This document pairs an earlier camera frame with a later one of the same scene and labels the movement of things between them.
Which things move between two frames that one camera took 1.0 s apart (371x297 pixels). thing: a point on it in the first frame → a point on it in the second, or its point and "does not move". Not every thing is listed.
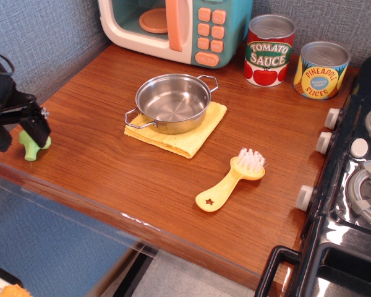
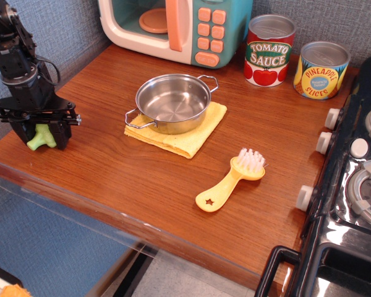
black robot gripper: (7, 106) → (34, 101)
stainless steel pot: (173, 103) does not move
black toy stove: (342, 251) does not move
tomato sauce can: (268, 50) does not move
